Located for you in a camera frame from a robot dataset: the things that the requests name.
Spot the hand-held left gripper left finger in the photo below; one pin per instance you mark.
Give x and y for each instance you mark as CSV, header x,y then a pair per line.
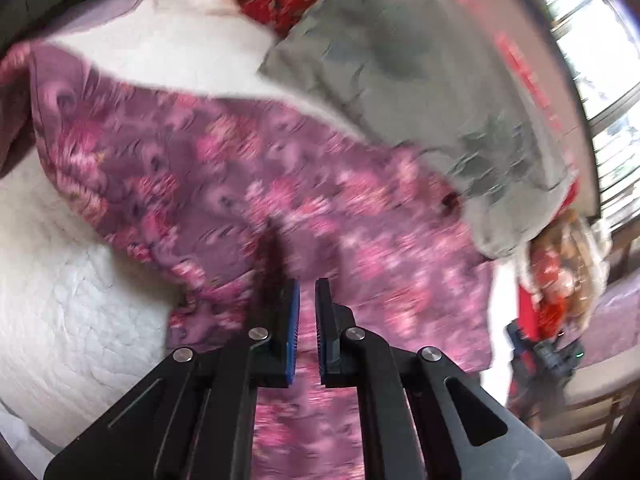
x,y
295,330

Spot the grey leaf-print pillow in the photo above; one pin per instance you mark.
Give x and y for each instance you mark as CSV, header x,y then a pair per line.
x,y
400,85

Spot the red fabric edge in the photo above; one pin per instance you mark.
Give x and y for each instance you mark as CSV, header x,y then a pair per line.
x,y
574,197

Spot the red pillow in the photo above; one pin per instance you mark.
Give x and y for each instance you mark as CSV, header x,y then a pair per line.
x,y
527,315

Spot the purple floral garment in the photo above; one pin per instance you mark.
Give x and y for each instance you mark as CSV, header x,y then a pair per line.
x,y
225,185

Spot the white quilted bed sheet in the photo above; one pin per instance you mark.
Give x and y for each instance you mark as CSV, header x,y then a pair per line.
x,y
75,310

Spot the window with blinds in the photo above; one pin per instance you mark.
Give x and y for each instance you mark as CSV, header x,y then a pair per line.
x,y
600,50

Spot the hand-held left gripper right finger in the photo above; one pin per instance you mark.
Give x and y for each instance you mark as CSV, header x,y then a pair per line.
x,y
322,340

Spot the lavender cushion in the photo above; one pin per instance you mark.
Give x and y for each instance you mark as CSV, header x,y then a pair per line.
x,y
612,330

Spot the wooden chair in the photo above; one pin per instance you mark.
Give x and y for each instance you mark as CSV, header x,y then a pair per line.
x,y
585,425

